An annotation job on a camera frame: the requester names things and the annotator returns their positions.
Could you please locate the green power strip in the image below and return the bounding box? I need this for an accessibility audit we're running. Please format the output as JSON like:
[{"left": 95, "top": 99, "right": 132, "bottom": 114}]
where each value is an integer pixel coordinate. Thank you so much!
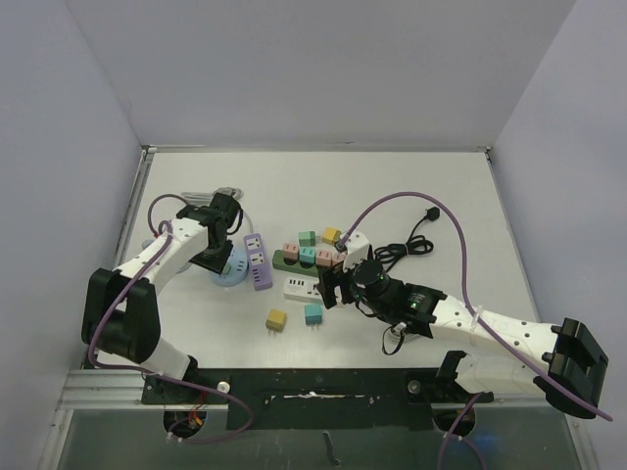
[{"left": 271, "top": 250, "right": 325, "bottom": 278}]

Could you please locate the teal charger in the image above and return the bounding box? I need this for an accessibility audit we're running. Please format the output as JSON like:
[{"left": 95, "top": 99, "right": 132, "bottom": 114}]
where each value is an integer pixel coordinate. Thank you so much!
[
  {"left": 304, "top": 304, "right": 323, "bottom": 327},
  {"left": 299, "top": 247, "right": 316, "bottom": 264}
]

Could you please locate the pink charger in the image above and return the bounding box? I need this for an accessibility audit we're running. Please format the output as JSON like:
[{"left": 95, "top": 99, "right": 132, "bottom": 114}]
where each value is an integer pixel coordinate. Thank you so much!
[
  {"left": 281, "top": 243, "right": 300, "bottom": 261},
  {"left": 315, "top": 250, "right": 333, "bottom": 267},
  {"left": 332, "top": 253, "right": 346, "bottom": 266}
]

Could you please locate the purple power strip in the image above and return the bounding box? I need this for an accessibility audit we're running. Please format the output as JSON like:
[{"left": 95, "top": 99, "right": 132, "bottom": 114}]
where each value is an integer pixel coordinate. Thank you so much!
[{"left": 243, "top": 233, "right": 273, "bottom": 291}]

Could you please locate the yellow charger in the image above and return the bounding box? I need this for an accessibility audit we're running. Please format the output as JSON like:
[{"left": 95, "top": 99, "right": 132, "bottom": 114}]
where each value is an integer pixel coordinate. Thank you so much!
[
  {"left": 321, "top": 227, "right": 342, "bottom": 246},
  {"left": 265, "top": 309, "right": 288, "bottom": 334}
]

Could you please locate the grey cord of purple strip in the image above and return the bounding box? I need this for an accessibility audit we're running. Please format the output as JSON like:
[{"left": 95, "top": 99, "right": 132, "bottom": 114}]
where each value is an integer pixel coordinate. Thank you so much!
[{"left": 180, "top": 186, "right": 257, "bottom": 236}]

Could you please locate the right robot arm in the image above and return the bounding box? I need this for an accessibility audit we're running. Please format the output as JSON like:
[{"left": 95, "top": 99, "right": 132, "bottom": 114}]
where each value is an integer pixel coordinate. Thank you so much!
[{"left": 317, "top": 259, "right": 608, "bottom": 419}]

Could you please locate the light blue coiled cord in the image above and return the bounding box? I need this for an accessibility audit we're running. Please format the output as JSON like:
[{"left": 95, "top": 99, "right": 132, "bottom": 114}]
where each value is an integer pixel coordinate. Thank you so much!
[{"left": 141, "top": 238, "right": 192, "bottom": 273}]

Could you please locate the white power strip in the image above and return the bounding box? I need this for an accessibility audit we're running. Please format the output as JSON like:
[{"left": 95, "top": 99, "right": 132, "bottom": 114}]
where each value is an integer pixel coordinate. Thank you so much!
[{"left": 283, "top": 277, "right": 322, "bottom": 304}]

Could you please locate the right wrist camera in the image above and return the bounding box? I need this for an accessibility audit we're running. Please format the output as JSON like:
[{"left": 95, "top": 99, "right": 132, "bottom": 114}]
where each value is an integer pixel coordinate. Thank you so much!
[{"left": 335, "top": 231, "right": 372, "bottom": 271}]

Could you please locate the black power cord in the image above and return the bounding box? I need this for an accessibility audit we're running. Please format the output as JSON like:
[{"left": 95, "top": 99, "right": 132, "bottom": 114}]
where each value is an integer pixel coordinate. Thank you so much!
[{"left": 371, "top": 208, "right": 441, "bottom": 270}]

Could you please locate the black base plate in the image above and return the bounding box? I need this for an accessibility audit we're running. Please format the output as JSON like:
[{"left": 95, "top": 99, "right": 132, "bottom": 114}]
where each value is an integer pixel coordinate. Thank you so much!
[{"left": 141, "top": 366, "right": 491, "bottom": 432}]

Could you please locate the round blue power strip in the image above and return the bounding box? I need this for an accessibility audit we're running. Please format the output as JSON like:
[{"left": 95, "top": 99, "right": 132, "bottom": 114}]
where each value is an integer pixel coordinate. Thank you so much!
[{"left": 211, "top": 247, "right": 249, "bottom": 288}]

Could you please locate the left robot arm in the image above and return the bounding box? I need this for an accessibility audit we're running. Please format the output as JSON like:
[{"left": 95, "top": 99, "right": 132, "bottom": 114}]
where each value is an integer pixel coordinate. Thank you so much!
[{"left": 81, "top": 193, "right": 243, "bottom": 402}]

